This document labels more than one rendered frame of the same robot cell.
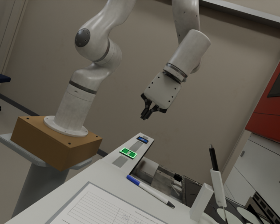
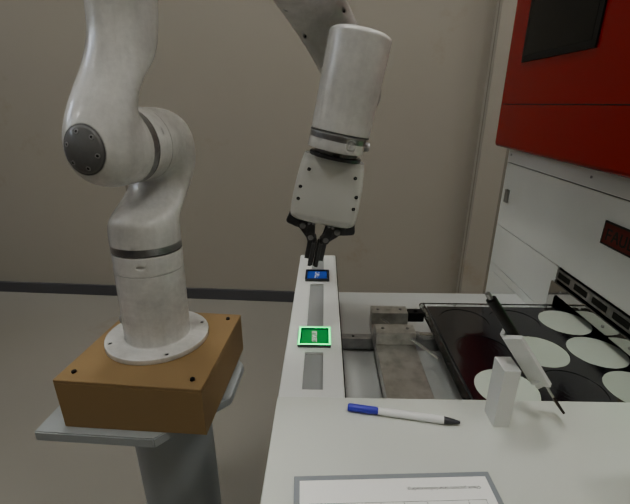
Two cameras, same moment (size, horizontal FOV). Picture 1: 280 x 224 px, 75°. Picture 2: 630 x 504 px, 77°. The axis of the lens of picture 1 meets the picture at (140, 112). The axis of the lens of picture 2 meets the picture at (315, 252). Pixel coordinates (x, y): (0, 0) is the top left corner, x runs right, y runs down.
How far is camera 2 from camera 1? 0.17 m
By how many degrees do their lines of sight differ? 16
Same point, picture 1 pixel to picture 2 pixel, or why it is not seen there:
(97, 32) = (112, 121)
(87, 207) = not seen: outside the picture
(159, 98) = (330, 212)
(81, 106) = (168, 290)
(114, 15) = (126, 53)
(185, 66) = (358, 125)
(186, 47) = (344, 78)
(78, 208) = not seen: outside the picture
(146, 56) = (215, 50)
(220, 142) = (445, 168)
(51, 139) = (153, 391)
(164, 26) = not seen: outside the picture
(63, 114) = (140, 322)
